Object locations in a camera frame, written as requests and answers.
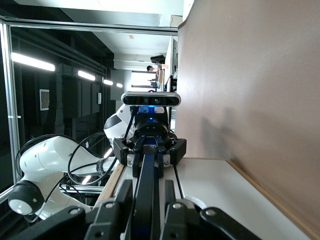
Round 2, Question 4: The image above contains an aluminium enclosure frame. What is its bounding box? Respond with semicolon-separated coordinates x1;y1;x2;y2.
0;14;179;199

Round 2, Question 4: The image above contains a black cable strap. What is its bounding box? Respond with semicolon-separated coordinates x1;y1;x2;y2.
95;159;106;177

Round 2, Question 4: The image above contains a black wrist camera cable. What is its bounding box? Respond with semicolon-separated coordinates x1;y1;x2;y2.
14;132;120;191

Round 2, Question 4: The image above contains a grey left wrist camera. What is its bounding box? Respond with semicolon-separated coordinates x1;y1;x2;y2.
121;91;182;108

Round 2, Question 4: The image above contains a distant seated person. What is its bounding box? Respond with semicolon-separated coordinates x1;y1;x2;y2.
146;62;162;74

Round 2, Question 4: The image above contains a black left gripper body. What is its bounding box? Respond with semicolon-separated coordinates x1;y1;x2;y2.
113;117;188;166

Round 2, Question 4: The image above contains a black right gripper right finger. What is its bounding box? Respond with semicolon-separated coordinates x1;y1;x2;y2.
159;179;262;240

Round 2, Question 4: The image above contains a black metal drawer handle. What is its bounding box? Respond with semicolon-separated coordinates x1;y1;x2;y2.
131;143;162;240

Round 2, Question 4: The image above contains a light wooden drawer cabinet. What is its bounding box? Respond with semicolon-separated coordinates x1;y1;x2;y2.
93;156;320;240

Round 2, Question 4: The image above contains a white drawer without handle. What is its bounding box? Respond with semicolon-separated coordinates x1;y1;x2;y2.
174;157;311;240

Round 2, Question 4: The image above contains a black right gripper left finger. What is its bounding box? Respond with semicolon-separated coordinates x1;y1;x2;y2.
24;178;134;240

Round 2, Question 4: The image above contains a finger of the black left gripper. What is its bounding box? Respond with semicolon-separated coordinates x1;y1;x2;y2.
153;136;166;178
131;136;149;179

